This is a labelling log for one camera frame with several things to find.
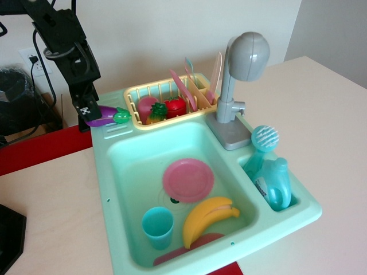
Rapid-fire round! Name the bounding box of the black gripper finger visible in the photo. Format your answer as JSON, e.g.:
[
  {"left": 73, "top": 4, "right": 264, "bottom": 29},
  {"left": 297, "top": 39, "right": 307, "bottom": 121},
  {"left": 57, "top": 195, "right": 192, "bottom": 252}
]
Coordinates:
[
  {"left": 83, "top": 96, "right": 102, "bottom": 119},
  {"left": 73, "top": 103, "right": 91, "bottom": 132}
]

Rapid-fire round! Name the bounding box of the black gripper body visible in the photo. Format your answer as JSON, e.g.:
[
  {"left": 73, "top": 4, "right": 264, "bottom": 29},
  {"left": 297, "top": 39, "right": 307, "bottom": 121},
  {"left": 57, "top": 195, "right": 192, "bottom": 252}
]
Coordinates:
[{"left": 51, "top": 40, "right": 100, "bottom": 105}]

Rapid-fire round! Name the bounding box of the purple toy eggplant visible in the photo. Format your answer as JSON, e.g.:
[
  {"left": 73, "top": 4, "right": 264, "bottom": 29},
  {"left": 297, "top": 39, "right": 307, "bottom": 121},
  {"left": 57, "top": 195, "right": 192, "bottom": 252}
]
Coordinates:
[{"left": 85, "top": 105, "right": 132, "bottom": 127}]

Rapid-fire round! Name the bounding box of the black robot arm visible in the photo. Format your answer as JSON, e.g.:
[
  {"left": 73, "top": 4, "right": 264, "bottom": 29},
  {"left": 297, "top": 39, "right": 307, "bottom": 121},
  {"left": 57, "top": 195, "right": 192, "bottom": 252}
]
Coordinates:
[{"left": 1, "top": 1, "right": 102, "bottom": 132}]

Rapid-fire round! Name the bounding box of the pink plate in rack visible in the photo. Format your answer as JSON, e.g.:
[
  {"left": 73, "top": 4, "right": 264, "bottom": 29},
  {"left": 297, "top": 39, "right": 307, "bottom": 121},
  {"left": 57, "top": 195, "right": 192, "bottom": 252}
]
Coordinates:
[{"left": 169, "top": 69, "right": 198, "bottom": 111}]

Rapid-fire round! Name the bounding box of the pink toy plate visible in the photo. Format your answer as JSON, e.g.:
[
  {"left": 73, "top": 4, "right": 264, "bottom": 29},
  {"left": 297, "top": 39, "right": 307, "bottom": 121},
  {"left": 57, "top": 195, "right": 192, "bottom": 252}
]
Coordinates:
[{"left": 162, "top": 158, "right": 214, "bottom": 203}]

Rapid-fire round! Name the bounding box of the pink toy cup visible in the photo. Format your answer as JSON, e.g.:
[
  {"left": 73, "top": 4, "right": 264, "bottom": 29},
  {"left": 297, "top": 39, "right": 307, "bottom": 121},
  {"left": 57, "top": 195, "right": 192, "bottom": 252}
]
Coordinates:
[{"left": 138, "top": 96, "right": 158, "bottom": 124}]

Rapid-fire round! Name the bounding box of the black bag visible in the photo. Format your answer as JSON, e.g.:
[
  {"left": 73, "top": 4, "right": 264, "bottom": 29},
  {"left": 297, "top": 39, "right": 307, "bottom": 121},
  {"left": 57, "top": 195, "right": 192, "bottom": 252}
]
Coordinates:
[{"left": 1, "top": 68, "right": 62, "bottom": 136}]

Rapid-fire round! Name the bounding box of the yellow toy pineapple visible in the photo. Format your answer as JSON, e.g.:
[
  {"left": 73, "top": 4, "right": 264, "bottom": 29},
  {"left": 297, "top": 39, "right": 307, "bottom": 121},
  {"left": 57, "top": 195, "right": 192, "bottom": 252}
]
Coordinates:
[{"left": 146, "top": 102, "right": 167, "bottom": 125}]

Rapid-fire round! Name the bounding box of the yellow dish rack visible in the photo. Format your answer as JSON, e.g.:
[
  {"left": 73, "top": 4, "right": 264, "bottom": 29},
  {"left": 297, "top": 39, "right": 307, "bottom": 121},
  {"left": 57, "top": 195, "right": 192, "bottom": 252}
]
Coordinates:
[{"left": 123, "top": 74, "right": 219, "bottom": 130}]

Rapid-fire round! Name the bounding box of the red toy tomato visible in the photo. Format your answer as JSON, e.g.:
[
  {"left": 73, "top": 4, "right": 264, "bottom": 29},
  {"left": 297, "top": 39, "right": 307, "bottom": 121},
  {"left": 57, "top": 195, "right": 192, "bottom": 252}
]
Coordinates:
[{"left": 164, "top": 96, "right": 187, "bottom": 119}]

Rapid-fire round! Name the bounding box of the teal toy fork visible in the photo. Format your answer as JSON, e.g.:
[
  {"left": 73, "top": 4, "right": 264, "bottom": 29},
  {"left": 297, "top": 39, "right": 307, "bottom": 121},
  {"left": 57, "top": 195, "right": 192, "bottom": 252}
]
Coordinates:
[{"left": 184, "top": 57, "right": 197, "bottom": 85}]

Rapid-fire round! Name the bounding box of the mint green toy sink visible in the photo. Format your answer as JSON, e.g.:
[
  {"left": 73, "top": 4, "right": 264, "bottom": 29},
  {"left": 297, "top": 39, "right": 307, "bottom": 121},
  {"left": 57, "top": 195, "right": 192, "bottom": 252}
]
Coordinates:
[{"left": 91, "top": 73, "right": 323, "bottom": 275}]

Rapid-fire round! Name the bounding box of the teal toy cup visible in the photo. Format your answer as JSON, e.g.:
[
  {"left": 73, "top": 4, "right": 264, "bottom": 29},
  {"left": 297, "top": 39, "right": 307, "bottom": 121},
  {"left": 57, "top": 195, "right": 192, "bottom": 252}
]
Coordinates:
[{"left": 142, "top": 206, "right": 174, "bottom": 250}]

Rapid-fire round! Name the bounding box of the black stand base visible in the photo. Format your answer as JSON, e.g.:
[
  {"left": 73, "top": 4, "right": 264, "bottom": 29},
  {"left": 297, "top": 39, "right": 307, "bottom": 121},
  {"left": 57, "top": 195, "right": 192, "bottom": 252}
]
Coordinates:
[{"left": 1, "top": 205, "right": 26, "bottom": 274}]

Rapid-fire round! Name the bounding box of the pink toy spoon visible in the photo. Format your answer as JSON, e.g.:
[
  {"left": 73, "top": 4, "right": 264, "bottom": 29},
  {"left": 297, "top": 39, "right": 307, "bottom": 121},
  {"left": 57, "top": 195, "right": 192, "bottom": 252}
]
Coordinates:
[{"left": 205, "top": 89, "right": 215, "bottom": 105}]

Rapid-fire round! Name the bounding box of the pink toy knife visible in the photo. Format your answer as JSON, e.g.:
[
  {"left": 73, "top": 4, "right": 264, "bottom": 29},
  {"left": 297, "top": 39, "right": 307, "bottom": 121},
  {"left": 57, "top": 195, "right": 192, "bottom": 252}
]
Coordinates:
[{"left": 210, "top": 52, "right": 222, "bottom": 93}]

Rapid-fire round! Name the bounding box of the yellow toy banana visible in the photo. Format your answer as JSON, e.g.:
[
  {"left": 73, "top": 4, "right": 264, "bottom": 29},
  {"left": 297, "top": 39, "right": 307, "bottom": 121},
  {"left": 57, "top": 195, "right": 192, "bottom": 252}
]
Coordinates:
[{"left": 182, "top": 197, "right": 240, "bottom": 249}]

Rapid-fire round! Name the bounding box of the grey toy faucet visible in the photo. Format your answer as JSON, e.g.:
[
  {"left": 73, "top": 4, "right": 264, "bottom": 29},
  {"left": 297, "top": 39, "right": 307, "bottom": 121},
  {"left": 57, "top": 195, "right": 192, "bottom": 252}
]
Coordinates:
[{"left": 205, "top": 32, "right": 271, "bottom": 151}]

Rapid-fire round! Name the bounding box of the teal dish brush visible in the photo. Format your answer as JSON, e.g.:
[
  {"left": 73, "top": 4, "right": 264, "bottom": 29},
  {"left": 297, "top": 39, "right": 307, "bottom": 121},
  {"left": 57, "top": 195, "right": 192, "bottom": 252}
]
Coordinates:
[{"left": 243, "top": 125, "right": 279, "bottom": 179}]

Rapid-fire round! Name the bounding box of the teal detergent bottle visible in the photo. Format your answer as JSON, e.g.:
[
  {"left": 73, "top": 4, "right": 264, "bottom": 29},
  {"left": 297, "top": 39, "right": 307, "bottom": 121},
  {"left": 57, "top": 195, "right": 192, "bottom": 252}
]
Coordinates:
[{"left": 253, "top": 158, "right": 292, "bottom": 211}]

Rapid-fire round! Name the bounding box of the white wall outlet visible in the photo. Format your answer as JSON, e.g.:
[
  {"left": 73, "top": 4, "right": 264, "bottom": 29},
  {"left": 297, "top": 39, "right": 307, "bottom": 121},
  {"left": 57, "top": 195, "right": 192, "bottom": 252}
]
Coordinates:
[{"left": 18, "top": 48, "right": 53, "bottom": 77}]

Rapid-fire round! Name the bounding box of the black power cable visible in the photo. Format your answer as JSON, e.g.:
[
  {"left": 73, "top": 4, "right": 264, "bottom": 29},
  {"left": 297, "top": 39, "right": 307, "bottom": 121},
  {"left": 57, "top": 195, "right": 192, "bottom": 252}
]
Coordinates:
[{"left": 29, "top": 28, "right": 57, "bottom": 108}]

